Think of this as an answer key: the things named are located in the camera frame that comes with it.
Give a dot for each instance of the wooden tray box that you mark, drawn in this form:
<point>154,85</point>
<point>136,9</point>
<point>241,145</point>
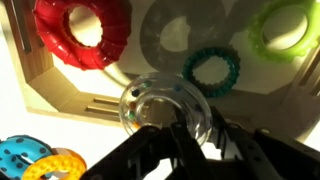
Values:
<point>50,87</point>

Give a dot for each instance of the clear glass bowl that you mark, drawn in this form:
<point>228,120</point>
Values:
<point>160,84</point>

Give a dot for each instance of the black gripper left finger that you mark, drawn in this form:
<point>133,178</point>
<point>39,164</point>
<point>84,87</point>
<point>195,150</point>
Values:
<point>150,156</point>

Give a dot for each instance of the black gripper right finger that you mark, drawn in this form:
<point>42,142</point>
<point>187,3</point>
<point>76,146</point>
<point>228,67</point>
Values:
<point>266,156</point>

